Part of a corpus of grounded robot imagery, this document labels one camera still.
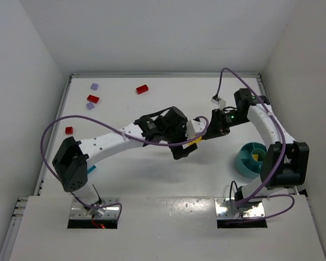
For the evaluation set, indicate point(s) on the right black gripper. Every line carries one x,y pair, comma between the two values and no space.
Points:
215,126

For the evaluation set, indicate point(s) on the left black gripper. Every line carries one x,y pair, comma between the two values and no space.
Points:
180,148

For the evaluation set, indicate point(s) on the long yellow lego brick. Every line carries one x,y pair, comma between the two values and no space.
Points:
196,141

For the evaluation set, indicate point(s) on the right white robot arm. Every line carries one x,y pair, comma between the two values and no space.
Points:
286,161

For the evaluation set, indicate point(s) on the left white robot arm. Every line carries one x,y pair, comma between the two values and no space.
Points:
169,128

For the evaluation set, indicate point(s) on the teal divided round container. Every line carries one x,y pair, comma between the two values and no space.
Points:
244,162

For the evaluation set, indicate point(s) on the red lego brick top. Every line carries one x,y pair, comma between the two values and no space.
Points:
142,89

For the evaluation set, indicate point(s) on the teal lego brick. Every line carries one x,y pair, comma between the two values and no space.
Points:
92,168

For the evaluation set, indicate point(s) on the lilac lego brick lower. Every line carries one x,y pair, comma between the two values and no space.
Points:
90,106

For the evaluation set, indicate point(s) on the lilac lego brick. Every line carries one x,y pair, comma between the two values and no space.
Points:
90,106
94,86

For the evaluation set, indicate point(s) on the red lego brick left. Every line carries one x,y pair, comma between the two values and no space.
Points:
93,99

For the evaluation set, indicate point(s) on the lilac lego brick upper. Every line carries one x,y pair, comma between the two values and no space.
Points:
94,86

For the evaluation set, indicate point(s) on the small red lego brick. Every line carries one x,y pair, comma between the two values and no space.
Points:
69,130

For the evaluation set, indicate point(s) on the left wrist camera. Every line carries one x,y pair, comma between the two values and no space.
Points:
193,128

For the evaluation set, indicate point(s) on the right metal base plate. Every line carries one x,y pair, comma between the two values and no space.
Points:
226,209

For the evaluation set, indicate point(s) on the metal base plate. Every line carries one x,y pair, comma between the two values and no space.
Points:
109,212
226,209

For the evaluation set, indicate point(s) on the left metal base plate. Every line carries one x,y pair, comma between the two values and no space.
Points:
109,212

